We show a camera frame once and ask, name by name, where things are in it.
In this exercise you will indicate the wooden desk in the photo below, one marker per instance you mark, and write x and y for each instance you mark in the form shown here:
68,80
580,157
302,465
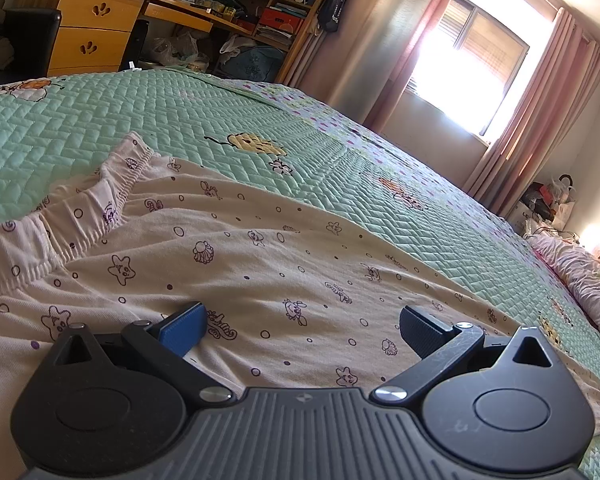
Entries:
95,25

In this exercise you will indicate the black hanging bag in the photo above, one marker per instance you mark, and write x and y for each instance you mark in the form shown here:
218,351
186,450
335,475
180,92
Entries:
334,5

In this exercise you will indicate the floral pillow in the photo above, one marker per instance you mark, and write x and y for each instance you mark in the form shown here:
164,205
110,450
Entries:
585,280

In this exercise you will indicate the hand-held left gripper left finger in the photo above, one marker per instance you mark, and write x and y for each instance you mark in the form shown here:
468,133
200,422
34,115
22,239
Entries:
185,329

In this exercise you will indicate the clear plastic bag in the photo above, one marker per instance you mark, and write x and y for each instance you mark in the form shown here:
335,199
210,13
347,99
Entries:
175,50

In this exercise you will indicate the pile of bags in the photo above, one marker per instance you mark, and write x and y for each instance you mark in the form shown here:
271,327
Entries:
545,205

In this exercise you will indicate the wooden bookshelf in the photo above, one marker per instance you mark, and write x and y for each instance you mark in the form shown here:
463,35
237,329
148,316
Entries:
275,0

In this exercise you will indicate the green quilted bedspread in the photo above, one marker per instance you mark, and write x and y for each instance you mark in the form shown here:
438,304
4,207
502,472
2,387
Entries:
130,110

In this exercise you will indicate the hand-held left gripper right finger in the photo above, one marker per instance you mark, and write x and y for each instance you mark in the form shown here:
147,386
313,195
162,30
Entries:
420,331

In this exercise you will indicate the window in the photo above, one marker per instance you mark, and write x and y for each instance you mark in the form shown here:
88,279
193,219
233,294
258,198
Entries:
475,70

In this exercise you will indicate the black chair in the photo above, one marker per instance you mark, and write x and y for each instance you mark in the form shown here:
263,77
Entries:
30,40

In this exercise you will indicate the cream printed pants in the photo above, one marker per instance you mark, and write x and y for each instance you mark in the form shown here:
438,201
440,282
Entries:
260,260

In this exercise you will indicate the teal bag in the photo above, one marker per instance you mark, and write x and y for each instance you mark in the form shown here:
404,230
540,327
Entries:
257,65

